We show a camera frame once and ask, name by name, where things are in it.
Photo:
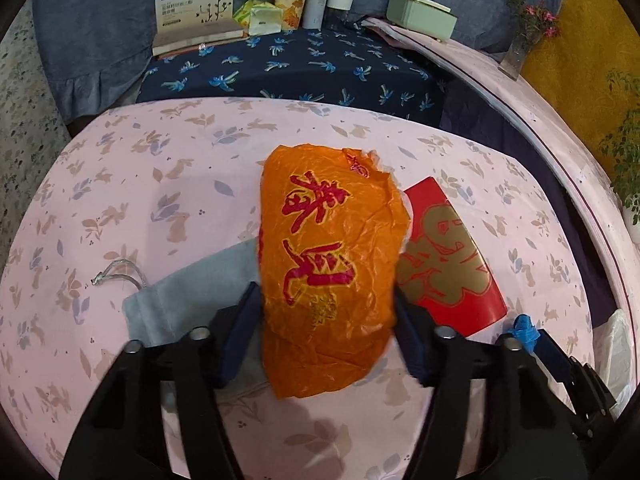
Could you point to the red gold box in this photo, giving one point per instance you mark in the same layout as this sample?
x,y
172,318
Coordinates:
x,y
442,269

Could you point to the white lined trash bin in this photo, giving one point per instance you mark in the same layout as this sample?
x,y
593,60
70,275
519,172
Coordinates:
x,y
613,355

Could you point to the grey drawstring pouch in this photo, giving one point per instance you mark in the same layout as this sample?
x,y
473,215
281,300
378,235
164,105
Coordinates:
x,y
163,312

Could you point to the yellow curtain backdrop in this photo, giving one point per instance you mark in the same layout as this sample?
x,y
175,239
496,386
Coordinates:
x,y
571,70

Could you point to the pink dotted shelf cloth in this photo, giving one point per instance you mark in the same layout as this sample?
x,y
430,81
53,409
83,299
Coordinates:
x,y
568,158

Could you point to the pink rabbit print tablecloth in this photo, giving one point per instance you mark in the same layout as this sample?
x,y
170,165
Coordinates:
x,y
168,183

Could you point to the small orange printed can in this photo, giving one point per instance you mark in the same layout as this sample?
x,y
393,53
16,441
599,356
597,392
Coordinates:
x,y
292,11

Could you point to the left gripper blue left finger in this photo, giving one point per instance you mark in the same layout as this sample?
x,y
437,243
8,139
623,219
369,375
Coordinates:
x,y
205,360

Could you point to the navy floral cloth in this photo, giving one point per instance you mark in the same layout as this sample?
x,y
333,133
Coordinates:
x,y
346,67

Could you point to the white open book box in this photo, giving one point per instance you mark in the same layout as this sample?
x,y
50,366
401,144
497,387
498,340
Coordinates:
x,y
177,21

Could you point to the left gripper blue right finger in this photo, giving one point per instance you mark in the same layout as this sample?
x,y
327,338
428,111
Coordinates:
x,y
443,360

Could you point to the mint green box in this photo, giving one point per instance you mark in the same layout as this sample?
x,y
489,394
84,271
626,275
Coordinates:
x,y
425,16

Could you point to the orange printed plastic bag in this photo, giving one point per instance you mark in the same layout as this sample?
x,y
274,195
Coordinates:
x,y
332,226

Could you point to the green white small packet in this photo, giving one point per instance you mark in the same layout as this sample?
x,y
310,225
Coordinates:
x,y
259,18

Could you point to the glass vase with pink flowers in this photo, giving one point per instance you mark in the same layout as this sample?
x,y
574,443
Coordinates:
x,y
534,21

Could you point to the tall white bottle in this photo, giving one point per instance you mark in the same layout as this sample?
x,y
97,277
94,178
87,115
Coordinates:
x,y
313,14

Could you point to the green plant in white pot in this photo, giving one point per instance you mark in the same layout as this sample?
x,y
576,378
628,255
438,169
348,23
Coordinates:
x,y
623,147

